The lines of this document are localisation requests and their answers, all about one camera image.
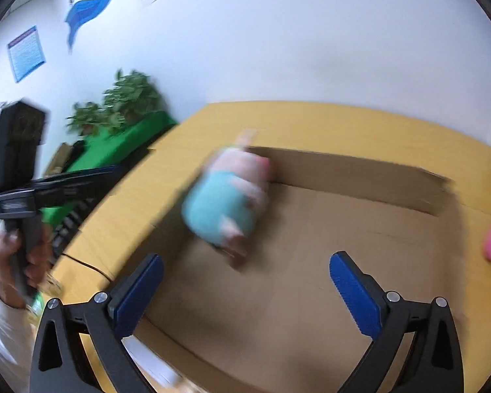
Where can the large potted green plant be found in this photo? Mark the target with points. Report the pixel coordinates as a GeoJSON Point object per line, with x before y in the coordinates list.
{"type": "Point", "coordinates": [133, 94]}

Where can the white paper sheet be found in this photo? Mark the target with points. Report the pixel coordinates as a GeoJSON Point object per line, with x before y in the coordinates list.
{"type": "Point", "coordinates": [151, 364]}

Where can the person's left forearm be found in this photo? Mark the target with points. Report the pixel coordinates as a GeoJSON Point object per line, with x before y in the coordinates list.
{"type": "Point", "coordinates": [0, 344]}

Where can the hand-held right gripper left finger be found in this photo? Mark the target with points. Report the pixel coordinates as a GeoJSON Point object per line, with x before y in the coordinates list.
{"type": "Point", "coordinates": [137, 294]}

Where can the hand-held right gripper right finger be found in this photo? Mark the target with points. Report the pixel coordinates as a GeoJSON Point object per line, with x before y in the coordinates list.
{"type": "Point", "coordinates": [356, 294]}

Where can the person's left hand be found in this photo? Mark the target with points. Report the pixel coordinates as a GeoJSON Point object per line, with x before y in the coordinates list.
{"type": "Point", "coordinates": [37, 262]}

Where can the brown cardboard box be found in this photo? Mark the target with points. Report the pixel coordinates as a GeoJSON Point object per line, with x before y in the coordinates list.
{"type": "Point", "coordinates": [311, 274]}

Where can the green artificial turf mat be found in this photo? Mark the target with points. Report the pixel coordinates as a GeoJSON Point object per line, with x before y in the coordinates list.
{"type": "Point", "coordinates": [122, 139]}

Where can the yellow wooden desk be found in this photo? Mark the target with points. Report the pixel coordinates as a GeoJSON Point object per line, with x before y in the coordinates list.
{"type": "Point", "coordinates": [311, 125]}

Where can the blue framed wall poster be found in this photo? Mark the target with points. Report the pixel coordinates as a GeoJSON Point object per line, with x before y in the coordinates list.
{"type": "Point", "coordinates": [25, 54]}

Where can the blue wave wall decal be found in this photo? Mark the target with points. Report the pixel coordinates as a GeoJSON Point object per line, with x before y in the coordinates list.
{"type": "Point", "coordinates": [90, 8]}

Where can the teal and pink plush pig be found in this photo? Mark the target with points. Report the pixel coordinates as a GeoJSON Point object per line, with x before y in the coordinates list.
{"type": "Point", "coordinates": [223, 200]}

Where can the black keyboard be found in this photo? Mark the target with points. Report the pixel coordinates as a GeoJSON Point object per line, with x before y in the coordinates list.
{"type": "Point", "coordinates": [67, 229]}

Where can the small potted green plant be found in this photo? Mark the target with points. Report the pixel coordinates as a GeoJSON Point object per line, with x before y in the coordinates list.
{"type": "Point", "coordinates": [90, 118]}

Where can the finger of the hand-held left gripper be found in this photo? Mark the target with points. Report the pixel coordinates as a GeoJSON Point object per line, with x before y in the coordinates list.
{"type": "Point", "coordinates": [77, 180]}

